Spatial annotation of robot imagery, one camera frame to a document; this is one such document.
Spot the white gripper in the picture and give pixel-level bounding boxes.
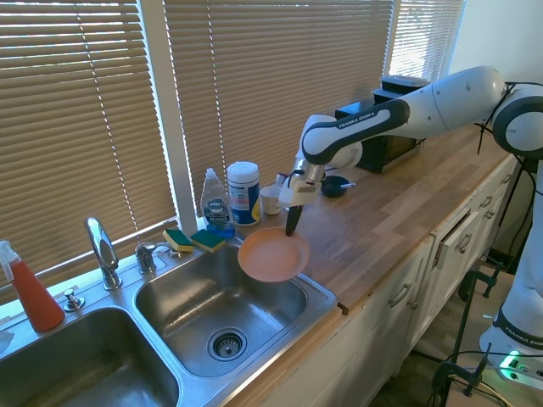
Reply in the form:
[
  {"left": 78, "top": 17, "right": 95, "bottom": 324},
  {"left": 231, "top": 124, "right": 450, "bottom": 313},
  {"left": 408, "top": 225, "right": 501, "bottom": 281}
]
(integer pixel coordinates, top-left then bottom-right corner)
[{"left": 278, "top": 170, "right": 320, "bottom": 237}]

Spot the orange plastic plate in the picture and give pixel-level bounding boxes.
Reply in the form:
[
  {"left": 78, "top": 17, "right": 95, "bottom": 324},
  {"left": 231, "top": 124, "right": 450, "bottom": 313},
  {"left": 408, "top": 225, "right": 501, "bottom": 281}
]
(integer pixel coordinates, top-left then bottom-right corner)
[{"left": 237, "top": 226, "right": 311, "bottom": 283}]

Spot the white mug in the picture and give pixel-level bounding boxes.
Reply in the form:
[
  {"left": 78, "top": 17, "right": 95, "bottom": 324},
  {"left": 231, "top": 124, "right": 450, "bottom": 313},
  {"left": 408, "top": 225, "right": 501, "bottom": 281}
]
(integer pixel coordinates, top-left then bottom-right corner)
[{"left": 259, "top": 185, "right": 283, "bottom": 216}]

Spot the stainless steel double sink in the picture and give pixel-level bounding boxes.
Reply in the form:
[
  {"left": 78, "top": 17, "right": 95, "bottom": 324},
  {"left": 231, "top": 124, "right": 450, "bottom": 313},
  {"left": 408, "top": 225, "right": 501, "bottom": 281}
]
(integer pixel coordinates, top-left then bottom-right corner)
[{"left": 0, "top": 237, "right": 339, "bottom": 407}]

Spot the metal sink drain strainer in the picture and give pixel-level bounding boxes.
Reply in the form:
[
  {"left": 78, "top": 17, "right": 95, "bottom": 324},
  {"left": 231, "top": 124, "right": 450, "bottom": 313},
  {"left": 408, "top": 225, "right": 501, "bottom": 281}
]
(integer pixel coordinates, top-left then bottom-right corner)
[{"left": 207, "top": 326, "right": 248, "bottom": 363}]

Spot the small chrome sink knob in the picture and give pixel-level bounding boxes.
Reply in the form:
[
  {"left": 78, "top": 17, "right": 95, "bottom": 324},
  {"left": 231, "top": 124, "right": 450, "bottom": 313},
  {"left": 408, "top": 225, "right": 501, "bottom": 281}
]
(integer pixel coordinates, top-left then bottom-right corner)
[{"left": 63, "top": 288, "right": 86, "bottom": 312}]

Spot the dark blue bowl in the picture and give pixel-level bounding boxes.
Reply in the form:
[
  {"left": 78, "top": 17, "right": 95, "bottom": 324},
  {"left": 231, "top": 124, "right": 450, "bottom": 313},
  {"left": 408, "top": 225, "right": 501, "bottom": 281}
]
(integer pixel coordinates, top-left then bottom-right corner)
[{"left": 320, "top": 175, "right": 353, "bottom": 199}]

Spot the white disinfecting wipes canister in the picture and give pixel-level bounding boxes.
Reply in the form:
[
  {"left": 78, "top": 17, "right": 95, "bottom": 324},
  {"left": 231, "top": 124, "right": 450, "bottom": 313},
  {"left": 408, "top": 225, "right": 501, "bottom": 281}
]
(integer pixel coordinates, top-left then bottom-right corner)
[{"left": 226, "top": 160, "right": 261, "bottom": 227}]

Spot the clear Dawn dish soap bottle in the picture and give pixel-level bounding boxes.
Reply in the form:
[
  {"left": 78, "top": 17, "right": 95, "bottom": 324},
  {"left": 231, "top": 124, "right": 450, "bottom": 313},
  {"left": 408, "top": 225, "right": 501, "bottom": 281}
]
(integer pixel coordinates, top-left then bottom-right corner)
[{"left": 199, "top": 168, "right": 236, "bottom": 238}]

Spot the yellow green sponge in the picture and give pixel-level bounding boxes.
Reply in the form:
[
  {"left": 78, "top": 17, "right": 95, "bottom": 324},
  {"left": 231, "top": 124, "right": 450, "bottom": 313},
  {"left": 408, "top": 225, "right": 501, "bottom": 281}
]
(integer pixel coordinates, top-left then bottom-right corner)
[
  {"left": 162, "top": 228, "right": 195, "bottom": 254},
  {"left": 189, "top": 229, "right": 227, "bottom": 254}
]

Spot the black toaster oven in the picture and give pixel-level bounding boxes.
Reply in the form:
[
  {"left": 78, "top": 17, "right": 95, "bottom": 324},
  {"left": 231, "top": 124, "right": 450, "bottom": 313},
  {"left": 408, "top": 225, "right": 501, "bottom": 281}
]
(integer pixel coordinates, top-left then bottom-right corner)
[{"left": 334, "top": 100, "right": 426, "bottom": 174}]

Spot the wide beige window blind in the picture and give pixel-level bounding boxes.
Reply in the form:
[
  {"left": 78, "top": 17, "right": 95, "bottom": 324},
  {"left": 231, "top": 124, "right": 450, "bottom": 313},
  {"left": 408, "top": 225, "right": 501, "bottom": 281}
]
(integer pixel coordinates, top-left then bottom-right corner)
[
  {"left": 0, "top": 0, "right": 178, "bottom": 304},
  {"left": 163, "top": 0, "right": 395, "bottom": 218}
]

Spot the white kitchen cabinet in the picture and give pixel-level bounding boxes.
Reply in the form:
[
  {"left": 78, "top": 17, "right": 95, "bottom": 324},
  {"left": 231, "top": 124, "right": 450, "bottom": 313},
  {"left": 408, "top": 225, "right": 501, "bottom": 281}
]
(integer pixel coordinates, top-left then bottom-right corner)
[{"left": 231, "top": 152, "right": 523, "bottom": 407}]

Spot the black appliance with grey lid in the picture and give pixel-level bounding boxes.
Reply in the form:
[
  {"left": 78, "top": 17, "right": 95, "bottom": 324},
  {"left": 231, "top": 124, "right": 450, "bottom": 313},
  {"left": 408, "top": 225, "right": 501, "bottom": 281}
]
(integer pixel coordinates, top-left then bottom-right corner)
[{"left": 372, "top": 75, "right": 430, "bottom": 106}]

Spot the black clamp stand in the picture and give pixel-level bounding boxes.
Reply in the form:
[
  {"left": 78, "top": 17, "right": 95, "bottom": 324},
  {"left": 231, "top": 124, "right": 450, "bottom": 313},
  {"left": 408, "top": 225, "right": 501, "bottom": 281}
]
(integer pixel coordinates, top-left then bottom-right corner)
[{"left": 449, "top": 261, "right": 517, "bottom": 361}]

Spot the chrome kitchen faucet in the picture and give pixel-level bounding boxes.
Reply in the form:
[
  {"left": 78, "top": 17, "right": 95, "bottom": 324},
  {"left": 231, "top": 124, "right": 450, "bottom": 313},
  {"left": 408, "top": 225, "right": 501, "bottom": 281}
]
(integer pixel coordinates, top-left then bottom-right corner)
[{"left": 83, "top": 216, "right": 123, "bottom": 291}]

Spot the black clamp with screw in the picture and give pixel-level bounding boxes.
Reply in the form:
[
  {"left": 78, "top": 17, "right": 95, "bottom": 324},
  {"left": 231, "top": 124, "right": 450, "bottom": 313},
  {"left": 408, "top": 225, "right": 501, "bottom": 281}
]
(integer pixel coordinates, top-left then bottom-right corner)
[{"left": 431, "top": 342, "right": 494, "bottom": 399}]

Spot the narrow bright window blind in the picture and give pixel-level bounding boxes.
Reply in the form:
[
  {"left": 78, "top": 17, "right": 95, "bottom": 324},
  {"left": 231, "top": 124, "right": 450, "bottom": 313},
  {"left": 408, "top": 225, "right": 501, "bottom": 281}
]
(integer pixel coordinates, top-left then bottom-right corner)
[{"left": 389, "top": 0, "right": 466, "bottom": 85}]

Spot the orange liquid spray bottle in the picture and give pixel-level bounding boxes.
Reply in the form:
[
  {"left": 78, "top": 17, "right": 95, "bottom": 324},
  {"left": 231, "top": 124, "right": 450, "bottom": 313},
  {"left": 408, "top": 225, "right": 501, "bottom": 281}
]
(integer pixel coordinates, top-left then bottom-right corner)
[{"left": 0, "top": 240, "right": 66, "bottom": 333}]

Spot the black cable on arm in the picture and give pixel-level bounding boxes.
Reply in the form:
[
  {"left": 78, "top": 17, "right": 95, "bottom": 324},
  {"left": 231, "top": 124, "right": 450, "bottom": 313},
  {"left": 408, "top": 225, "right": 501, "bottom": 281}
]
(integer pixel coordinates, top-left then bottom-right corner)
[{"left": 473, "top": 81, "right": 521, "bottom": 155}]

